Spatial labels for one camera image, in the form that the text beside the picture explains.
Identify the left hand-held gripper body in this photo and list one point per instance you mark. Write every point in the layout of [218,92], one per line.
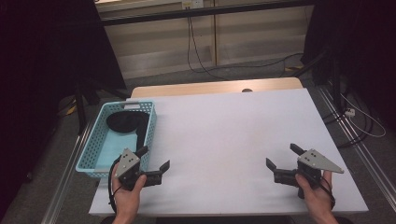
[128,162]

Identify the aluminium floor rail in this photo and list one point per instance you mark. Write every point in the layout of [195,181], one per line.
[63,177]
[358,146]

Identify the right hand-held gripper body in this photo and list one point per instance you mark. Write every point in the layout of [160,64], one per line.
[311,161]

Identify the black horizontal bar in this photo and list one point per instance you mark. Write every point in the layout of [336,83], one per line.
[202,12]

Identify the white wall socket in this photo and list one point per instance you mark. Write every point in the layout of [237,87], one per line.
[193,3]

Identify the black stand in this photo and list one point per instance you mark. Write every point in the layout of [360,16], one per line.
[81,105]
[334,81]

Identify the white plug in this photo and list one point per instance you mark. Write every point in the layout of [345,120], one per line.
[350,112]

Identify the teal plastic basket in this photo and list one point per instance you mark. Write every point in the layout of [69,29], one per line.
[93,146]

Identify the person's left hand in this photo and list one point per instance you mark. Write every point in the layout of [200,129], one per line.
[128,199]

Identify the white table cover sheet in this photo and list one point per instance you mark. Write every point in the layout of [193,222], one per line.
[218,140]

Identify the black curtain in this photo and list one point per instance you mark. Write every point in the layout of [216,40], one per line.
[46,62]
[361,46]

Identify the wooden table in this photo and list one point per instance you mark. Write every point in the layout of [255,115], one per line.
[202,88]

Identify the dark cloth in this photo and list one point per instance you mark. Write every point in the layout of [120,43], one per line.
[127,122]

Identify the person's right hand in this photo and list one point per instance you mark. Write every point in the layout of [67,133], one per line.
[317,199]

